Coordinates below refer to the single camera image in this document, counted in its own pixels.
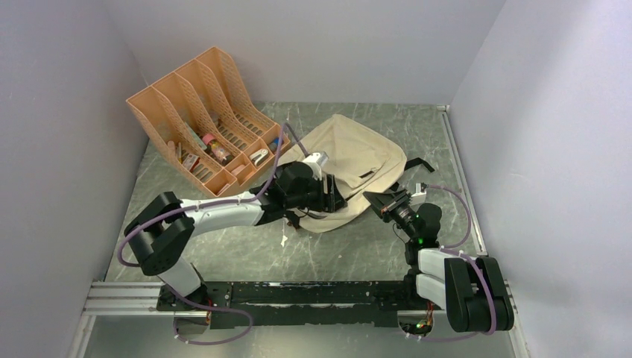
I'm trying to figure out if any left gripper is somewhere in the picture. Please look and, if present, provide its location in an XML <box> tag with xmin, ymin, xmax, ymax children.
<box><xmin>286</xmin><ymin>173</ymin><xmax>347</xmax><ymax>213</ymax></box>

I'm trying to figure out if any green white card pack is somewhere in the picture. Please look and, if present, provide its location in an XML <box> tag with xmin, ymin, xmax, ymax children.
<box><xmin>185</xmin><ymin>122</ymin><xmax>207</xmax><ymax>151</ymax></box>

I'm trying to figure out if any beige canvas backpack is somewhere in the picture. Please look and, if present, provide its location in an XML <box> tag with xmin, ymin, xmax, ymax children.
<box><xmin>284</xmin><ymin>114</ymin><xmax>423</xmax><ymax>233</ymax></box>

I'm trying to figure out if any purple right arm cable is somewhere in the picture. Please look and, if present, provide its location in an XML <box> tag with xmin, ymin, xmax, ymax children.
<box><xmin>420</xmin><ymin>184</ymin><xmax>497</xmax><ymax>343</ymax></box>

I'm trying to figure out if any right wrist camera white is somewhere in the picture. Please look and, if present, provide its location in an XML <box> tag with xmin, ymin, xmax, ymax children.
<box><xmin>410</xmin><ymin>183</ymin><xmax>428</xmax><ymax>206</ymax></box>

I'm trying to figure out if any orange plastic file organizer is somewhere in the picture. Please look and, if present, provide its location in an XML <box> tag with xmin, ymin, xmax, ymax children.
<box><xmin>127</xmin><ymin>47</ymin><xmax>292</xmax><ymax>198</ymax></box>

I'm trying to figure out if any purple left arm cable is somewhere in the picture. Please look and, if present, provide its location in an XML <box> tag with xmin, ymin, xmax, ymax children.
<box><xmin>116</xmin><ymin>122</ymin><xmax>312</xmax><ymax>345</ymax></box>

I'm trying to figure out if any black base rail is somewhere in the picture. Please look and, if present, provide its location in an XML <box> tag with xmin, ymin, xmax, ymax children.
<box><xmin>157</xmin><ymin>279</ymin><xmax>435</xmax><ymax>329</ymax></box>

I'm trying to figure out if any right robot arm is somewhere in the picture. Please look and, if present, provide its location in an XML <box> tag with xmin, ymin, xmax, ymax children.
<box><xmin>363</xmin><ymin>189</ymin><xmax>515</xmax><ymax>334</ymax></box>

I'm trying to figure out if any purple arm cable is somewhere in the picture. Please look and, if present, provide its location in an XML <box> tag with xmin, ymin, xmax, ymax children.
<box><xmin>116</xmin><ymin>122</ymin><xmax>312</xmax><ymax>345</ymax></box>
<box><xmin>420</xmin><ymin>184</ymin><xmax>497</xmax><ymax>343</ymax></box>

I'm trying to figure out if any white stapler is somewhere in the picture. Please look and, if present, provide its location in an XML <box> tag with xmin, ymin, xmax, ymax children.
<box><xmin>249</xmin><ymin>149</ymin><xmax>269</xmax><ymax>166</ymax></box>

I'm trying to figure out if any red small box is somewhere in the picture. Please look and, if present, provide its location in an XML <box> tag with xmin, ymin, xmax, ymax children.
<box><xmin>182</xmin><ymin>154</ymin><xmax>200</xmax><ymax>172</ymax></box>

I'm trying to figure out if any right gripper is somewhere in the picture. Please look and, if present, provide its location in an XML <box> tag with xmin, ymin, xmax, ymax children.
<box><xmin>363</xmin><ymin>188</ymin><xmax>419</xmax><ymax>240</ymax></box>

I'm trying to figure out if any pink-capped glitter bottle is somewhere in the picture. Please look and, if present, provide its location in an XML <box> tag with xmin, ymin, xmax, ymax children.
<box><xmin>201</xmin><ymin>134</ymin><xmax>234</xmax><ymax>166</ymax></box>

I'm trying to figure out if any blue-capped grey bottle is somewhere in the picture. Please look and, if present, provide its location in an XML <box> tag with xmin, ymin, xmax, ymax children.
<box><xmin>268</xmin><ymin>137</ymin><xmax>281</xmax><ymax>153</ymax></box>

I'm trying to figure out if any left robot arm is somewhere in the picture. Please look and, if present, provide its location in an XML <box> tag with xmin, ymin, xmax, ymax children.
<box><xmin>124</xmin><ymin>162</ymin><xmax>347</xmax><ymax>310</ymax></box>

